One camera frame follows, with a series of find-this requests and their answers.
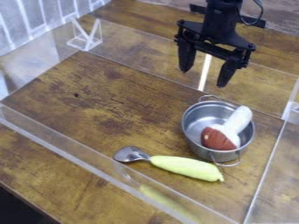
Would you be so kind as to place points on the spoon with yellow handle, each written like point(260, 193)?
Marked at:
point(181, 165)

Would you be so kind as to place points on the black bar on table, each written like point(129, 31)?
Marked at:
point(256, 21)

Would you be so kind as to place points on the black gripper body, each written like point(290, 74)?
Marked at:
point(228, 46)

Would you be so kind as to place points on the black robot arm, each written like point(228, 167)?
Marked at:
point(221, 16)

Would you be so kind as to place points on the clear acrylic enclosure wall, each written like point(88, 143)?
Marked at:
point(120, 96)

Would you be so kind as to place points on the silver metal pot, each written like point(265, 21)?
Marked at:
point(221, 113)

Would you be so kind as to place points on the clear acrylic triangle bracket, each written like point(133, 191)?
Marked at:
point(85, 41)

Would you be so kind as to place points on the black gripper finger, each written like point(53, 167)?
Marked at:
point(228, 71)
point(188, 54)

